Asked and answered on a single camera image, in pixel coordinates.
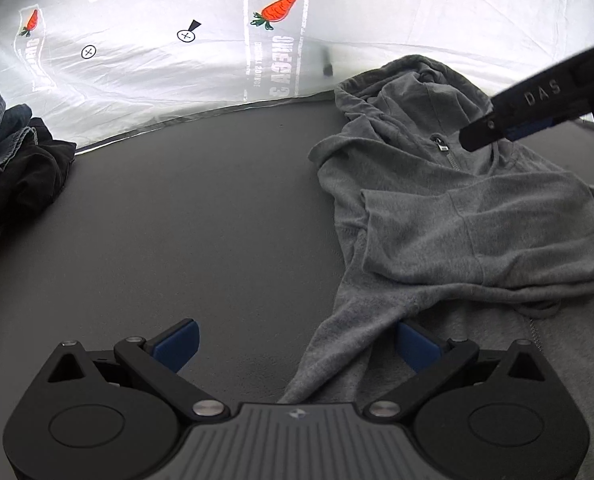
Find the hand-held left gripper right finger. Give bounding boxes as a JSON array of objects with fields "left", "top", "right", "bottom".
[{"left": 364, "top": 321, "right": 558, "bottom": 418}]

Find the black garment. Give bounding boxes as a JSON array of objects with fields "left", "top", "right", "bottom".
[{"left": 0, "top": 117, "right": 78, "bottom": 243}]

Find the grey zip hoodie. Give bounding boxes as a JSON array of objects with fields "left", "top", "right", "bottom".
[{"left": 277, "top": 54, "right": 594, "bottom": 480}]

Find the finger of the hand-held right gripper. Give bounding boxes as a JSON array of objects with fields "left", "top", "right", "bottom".
[{"left": 459, "top": 112, "right": 582, "bottom": 153}]

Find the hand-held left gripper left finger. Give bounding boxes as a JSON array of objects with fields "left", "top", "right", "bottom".
[{"left": 39, "top": 318, "right": 225, "bottom": 418}]

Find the blue denim garment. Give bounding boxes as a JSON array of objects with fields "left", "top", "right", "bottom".
[{"left": 0, "top": 104, "right": 40, "bottom": 171}]

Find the white printed sheet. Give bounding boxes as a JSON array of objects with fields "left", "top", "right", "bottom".
[{"left": 0, "top": 0, "right": 594, "bottom": 155}]

